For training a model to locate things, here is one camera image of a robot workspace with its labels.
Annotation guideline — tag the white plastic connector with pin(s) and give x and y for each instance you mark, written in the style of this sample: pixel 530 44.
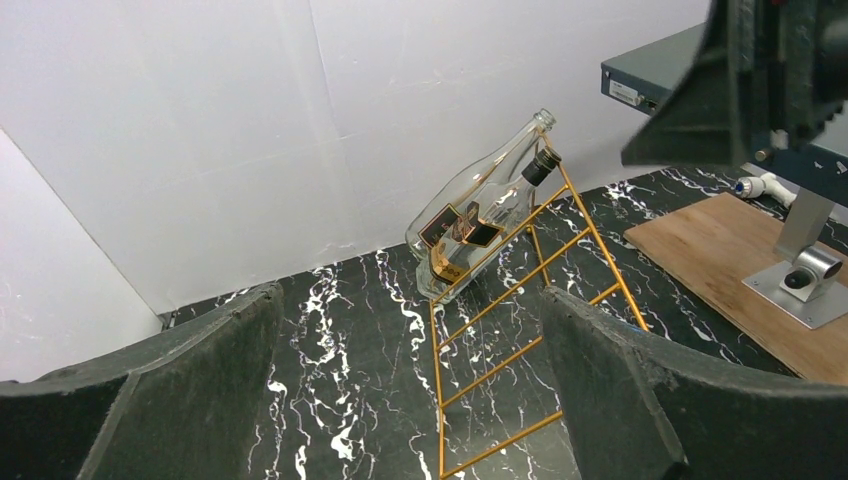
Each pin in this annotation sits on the white plastic connector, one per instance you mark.
pixel 751 187

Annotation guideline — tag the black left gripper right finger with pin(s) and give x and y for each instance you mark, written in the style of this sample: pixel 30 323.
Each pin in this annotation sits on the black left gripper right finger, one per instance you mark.
pixel 639 406

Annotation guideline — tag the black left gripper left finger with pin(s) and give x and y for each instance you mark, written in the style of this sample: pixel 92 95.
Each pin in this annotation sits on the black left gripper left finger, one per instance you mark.
pixel 179 405

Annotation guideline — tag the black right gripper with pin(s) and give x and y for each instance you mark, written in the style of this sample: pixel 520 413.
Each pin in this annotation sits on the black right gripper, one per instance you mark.
pixel 707 119

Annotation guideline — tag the metal switch support stand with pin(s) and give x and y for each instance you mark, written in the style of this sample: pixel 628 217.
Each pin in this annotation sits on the metal switch support stand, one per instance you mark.
pixel 805 283

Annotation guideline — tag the dark teal network switch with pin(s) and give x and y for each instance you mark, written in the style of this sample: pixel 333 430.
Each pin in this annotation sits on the dark teal network switch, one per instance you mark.
pixel 644 77

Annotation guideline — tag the clear bottle with dark label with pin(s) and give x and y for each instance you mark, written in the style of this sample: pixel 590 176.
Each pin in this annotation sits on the clear bottle with dark label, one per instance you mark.
pixel 498 167

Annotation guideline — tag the clear square bottle black cap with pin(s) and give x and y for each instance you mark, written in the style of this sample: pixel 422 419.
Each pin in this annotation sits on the clear square bottle black cap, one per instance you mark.
pixel 495 211

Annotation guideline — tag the wooden board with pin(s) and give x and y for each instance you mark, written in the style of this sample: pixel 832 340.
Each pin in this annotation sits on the wooden board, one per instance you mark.
pixel 711 247

